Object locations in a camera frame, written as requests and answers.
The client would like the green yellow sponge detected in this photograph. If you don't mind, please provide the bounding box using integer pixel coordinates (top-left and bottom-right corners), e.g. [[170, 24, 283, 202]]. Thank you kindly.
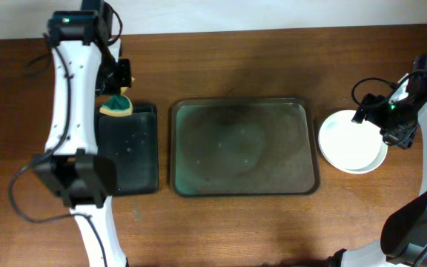
[[99, 95, 133, 117]]

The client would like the white plate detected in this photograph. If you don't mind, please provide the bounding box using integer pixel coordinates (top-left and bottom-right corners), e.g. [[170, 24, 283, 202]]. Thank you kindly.
[[318, 110, 388, 174]]

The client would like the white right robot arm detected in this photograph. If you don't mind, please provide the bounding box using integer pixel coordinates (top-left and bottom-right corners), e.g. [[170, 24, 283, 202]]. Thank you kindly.
[[324, 53, 427, 267]]

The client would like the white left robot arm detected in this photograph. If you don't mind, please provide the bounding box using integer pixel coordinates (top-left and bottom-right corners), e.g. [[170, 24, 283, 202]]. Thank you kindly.
[[29, 1, 132, 266]]

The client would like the small black tray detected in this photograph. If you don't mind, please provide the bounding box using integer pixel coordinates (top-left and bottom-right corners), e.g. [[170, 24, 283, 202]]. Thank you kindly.
[[96, 102, 159, 197]]

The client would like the large dark serving tray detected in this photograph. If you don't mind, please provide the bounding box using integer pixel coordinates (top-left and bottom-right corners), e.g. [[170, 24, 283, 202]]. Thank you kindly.
[[170, 97, 320, 197]]

